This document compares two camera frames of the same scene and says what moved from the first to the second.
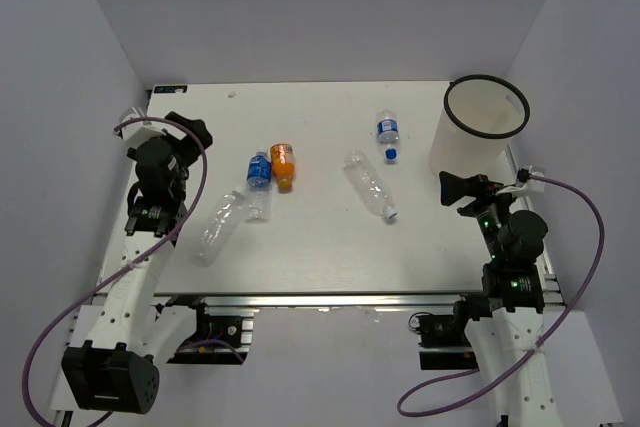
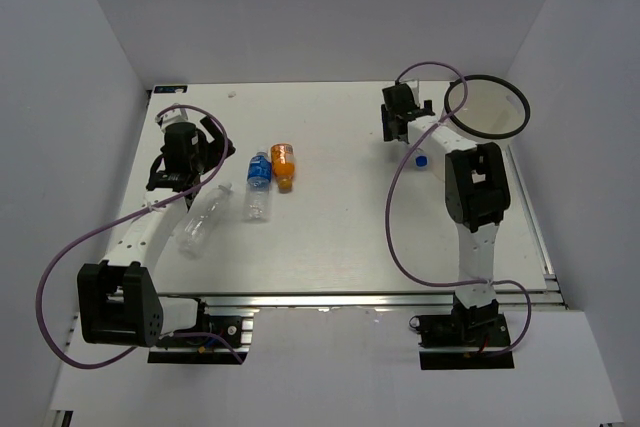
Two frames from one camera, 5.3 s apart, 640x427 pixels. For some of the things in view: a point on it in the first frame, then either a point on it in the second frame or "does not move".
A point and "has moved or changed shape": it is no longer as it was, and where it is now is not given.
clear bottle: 220,227 -> 195,228
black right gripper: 453,188 -> 385,121
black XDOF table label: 170,89 does not move
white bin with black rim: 479,116 does not move
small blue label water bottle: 388,132 has moved or changed shape
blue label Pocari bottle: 258,187 does not move
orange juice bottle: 283,165 does not move
